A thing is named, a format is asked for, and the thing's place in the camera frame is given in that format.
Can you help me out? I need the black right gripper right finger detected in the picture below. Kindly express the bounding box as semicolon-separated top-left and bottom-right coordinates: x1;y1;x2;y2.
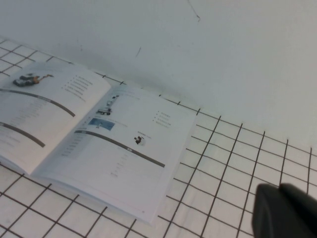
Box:
279;182;317;238

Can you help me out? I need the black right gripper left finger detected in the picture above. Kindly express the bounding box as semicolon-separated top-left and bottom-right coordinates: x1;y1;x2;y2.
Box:
252;183;305;238

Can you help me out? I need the white product catalogue book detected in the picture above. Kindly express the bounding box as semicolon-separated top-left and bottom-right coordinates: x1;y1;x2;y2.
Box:
0;60;198;227

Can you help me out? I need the white cloth with black grid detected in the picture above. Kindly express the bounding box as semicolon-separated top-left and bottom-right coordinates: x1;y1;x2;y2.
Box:
0;36;317;238

